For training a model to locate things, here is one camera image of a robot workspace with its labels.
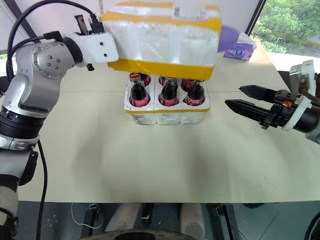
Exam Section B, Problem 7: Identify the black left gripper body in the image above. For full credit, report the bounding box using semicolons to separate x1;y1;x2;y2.
74;14;106;36

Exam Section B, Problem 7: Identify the purple tissue pack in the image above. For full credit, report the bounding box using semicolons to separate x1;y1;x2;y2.
223;31;257;62

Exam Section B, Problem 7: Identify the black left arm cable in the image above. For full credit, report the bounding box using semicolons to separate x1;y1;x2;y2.
6;0;101;240

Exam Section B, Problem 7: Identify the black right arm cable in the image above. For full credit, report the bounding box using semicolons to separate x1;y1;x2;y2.
303;212;320;240

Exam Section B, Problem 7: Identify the black window frame post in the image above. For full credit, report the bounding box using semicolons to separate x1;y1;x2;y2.
245;0;268;36

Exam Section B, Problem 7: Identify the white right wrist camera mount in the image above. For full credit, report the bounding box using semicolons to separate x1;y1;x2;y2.
282;59;318;132

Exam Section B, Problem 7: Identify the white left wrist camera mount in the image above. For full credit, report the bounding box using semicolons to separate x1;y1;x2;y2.
74;32;120;69

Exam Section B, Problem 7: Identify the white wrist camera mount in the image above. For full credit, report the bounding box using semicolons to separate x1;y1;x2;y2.
74;32;120;69
282;59;318;132

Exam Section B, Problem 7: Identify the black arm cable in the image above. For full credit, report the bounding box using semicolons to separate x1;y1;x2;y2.
6;0;101;240
303;212;320;240

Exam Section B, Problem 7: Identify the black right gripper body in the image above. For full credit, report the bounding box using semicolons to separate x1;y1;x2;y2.
261;89;304;130

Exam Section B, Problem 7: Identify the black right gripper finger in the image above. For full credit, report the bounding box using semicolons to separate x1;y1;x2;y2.
224;99;272;126
239;84;276;102

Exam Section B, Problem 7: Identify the black table leg bracket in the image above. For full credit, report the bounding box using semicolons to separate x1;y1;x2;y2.
88;203;101;226
211;203;236;240

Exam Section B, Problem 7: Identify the white foam bottle holder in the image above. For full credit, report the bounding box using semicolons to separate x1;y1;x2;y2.
123;74;211;126

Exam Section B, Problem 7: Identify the thin white cable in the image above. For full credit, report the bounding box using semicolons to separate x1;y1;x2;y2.
70;202;103;230

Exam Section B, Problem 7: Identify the foam box with yellow tape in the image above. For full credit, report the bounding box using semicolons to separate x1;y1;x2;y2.
101;0;223;81

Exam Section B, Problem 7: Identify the grey rounded shape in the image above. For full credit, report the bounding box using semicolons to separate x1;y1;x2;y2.
179;203;206;234

